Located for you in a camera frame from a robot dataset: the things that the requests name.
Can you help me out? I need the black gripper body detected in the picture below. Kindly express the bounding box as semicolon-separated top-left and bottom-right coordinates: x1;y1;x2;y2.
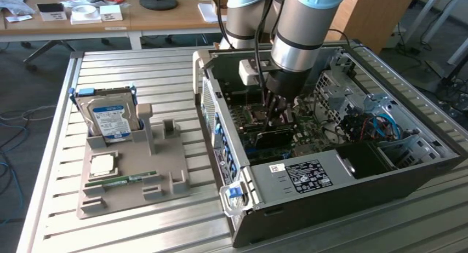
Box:
265;68;313;101

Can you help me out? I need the Nvidia graphics card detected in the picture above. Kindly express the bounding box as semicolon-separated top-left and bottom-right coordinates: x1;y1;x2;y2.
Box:
253;129;296;150

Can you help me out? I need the silver socket cover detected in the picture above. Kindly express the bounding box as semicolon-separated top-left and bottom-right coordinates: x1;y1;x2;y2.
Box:
281;98;304;121

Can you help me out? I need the CPU socket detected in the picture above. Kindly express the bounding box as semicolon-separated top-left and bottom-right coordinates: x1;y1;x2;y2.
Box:
245;103;270;125

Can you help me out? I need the green Dell motherboard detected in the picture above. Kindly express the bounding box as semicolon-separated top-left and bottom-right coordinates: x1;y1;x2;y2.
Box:
226;90;348;164

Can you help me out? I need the perforated silver disk bay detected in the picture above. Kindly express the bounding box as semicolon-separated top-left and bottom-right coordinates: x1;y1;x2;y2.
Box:
313;69;371;122

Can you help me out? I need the silver chipset heatsink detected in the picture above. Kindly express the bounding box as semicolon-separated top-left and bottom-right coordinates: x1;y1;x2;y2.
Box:
294;146;319;158

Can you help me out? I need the silver power supply unit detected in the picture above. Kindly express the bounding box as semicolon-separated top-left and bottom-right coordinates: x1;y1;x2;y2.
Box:
248;149;357;205

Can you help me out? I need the white paper stack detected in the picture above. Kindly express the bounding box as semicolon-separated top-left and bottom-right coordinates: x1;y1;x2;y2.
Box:
197;2;229;24

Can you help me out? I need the blue case latch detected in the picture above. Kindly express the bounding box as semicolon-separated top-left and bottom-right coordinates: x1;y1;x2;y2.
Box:
226;187;245;200

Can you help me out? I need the wooden cabinet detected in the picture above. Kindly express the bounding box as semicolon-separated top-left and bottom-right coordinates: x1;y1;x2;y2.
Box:
327;0;420;54

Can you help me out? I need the black open PC case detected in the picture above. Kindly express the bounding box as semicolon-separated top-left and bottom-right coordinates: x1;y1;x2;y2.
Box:
193;38;468;248

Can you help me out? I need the grey parts rack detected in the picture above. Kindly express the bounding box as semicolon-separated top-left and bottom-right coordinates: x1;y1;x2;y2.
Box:
75;119;194;220

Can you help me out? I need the hard disk with blue label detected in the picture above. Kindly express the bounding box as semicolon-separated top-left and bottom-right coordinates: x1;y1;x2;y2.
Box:
68;82;138;144

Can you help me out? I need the black lamp base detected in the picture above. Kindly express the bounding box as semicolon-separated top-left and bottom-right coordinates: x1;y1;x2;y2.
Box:
138;0;179;11

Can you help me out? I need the green loose RAM stick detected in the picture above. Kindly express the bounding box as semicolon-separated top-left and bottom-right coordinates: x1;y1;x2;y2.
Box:
85;172;159;187

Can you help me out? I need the silver CPU chip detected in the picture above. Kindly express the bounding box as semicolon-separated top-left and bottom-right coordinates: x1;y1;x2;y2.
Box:
90;155;118;179

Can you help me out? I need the small white box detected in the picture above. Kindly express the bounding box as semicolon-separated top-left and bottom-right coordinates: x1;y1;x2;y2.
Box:
99;4;123;22

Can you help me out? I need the flat white box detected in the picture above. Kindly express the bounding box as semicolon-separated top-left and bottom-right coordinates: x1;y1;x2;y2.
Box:
68;13;103;26

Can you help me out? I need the white tape roll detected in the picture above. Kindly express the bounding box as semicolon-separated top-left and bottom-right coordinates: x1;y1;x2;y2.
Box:
72;5;99;19

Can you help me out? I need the white box with black top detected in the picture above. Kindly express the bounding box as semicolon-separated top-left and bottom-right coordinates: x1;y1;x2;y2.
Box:
36;3;68;22

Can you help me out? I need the wooden desk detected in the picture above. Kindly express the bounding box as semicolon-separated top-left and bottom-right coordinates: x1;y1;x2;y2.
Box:
0;0;331;43

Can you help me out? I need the white paper card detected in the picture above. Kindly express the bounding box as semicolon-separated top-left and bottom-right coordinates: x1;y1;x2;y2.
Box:
6;14;34;23

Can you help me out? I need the clear plastic bag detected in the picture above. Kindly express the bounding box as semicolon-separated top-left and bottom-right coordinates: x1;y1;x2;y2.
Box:
0;0;36;16

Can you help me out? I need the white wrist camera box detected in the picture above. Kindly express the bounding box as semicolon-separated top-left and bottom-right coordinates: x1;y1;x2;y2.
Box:
237;59;274;86

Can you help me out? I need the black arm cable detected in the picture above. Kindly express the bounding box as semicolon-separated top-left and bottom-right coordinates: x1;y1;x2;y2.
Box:
217;0;285;88

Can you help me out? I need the blue wire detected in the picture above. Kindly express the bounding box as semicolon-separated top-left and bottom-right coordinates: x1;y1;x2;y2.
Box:
369;113;403;141

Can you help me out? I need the beige T-shaped post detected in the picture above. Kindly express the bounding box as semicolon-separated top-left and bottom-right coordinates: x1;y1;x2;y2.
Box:
135;103;159;156

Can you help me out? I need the silver disk bay frame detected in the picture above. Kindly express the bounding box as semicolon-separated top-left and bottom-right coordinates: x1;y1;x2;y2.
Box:
376;132;446;169

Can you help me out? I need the white table frame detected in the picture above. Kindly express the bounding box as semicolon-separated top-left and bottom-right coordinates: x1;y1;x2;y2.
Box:
397;0;468;65

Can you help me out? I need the white floor cable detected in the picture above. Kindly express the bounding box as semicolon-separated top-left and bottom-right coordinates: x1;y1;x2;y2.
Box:
0;104;58;122

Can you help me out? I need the blue floor cable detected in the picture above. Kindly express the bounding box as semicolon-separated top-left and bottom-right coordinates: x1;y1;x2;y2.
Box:
0;125;27;225

